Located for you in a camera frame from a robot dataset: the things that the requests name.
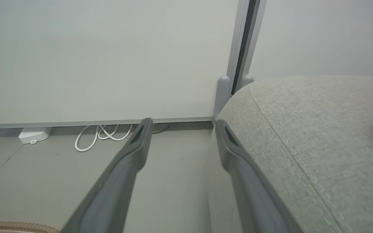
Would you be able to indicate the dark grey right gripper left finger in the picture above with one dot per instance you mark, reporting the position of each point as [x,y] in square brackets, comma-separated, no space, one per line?
[118,184]

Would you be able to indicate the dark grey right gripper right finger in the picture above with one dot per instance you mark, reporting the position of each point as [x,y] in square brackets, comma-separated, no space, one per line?
[251,194]

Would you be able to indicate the light grey fabric sofa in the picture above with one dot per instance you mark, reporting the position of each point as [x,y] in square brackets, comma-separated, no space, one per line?
[319,145]

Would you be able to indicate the beige perforated laundry basket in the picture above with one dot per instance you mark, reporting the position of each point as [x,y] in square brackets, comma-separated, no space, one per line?
[15,225]

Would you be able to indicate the small white wall box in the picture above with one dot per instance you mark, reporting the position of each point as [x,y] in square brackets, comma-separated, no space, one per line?
[32,134]

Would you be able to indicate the grey partition frame post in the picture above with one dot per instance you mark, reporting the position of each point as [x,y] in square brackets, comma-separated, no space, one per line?
[222,94]

